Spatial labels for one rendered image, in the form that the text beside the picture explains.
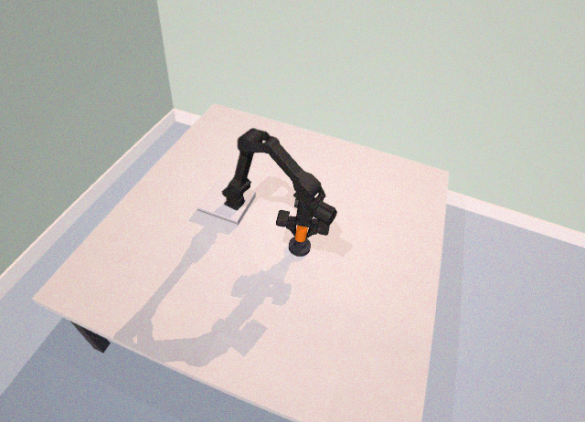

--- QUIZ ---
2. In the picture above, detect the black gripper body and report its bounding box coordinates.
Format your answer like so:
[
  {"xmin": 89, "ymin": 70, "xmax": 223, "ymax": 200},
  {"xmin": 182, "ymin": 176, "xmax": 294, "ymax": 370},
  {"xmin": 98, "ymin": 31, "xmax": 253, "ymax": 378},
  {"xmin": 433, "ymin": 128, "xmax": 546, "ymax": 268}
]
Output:
[{"xmin": 276, "ymin": 208, "xmax": 330, "ymax": 236}]

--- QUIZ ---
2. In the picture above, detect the orange cylinder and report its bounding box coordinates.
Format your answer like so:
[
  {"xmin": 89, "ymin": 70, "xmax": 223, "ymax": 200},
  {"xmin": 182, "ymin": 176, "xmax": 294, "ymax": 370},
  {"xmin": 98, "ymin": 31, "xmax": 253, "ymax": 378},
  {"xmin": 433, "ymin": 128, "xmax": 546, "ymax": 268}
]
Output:
[{"xmin": 295, "ymin": 226, "xmax": 308, "ymax": 242}]

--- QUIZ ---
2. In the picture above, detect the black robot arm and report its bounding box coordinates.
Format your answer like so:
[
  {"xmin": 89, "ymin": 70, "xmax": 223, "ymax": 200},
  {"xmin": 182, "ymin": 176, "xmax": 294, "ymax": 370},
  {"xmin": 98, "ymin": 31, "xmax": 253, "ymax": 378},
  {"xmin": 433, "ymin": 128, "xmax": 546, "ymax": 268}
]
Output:
[{"xmin": 221, "ymin": 128, "xmax": 337, "ymax": 226}]

